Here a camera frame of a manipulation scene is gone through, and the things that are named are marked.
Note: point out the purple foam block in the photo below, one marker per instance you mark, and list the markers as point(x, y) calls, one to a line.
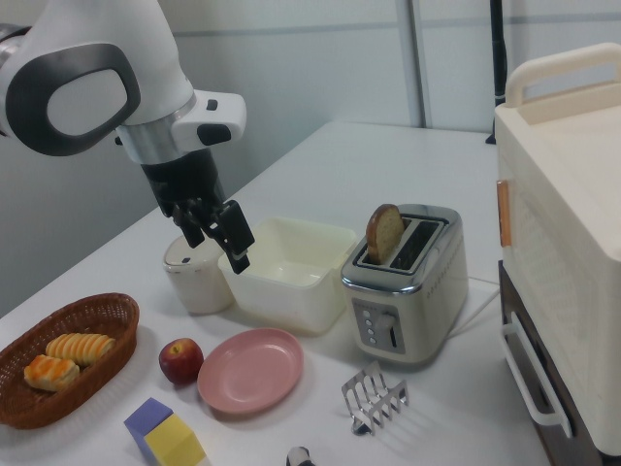
point(145, 417)

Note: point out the red apple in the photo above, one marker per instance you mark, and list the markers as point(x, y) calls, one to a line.
point(180, 361)

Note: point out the orange glazed pastry bun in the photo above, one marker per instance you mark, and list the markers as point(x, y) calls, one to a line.
point(51, 373)

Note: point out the pink round plate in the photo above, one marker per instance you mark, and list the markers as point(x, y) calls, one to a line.
point(250, 371)

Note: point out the white rectangular plastic container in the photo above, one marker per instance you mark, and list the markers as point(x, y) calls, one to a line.
point(291, 286)

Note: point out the yellow foam block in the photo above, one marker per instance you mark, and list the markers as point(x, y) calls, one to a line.
point(174, 444)

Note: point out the cream and chrome toaster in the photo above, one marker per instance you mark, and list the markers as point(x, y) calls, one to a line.
point(402, 301)

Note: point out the black and white panda toy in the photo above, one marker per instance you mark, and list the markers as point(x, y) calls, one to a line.
point(298, 457)

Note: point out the striped long bread roll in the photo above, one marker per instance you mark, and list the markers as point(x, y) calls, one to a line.
point(80, 347)

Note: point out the silver metal toast rack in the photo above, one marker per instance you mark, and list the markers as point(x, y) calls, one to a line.
point(373, 398)

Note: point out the brown wicker basket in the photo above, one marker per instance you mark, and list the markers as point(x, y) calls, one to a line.
point(111, 320)

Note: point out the toasted bread slice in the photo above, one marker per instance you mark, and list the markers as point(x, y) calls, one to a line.
point(383, 233)

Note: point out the cream canister with lid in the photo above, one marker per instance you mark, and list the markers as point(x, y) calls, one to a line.
point(194, 281)

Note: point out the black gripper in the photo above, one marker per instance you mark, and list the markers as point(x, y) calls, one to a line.
point(182, 179)

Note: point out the black vertical pole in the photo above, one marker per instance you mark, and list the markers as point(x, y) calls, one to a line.
point(497, 53)

